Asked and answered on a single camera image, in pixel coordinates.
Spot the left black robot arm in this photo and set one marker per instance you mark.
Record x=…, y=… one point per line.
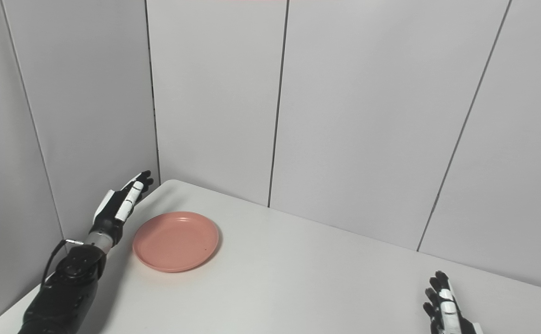
x=66, y=287

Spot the pink plastic plate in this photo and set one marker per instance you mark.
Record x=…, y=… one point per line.
x=176, y=241

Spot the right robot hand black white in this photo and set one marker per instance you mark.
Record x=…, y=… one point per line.
x=447, y=306

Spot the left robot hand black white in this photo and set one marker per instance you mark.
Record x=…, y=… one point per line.
x=118, y=204

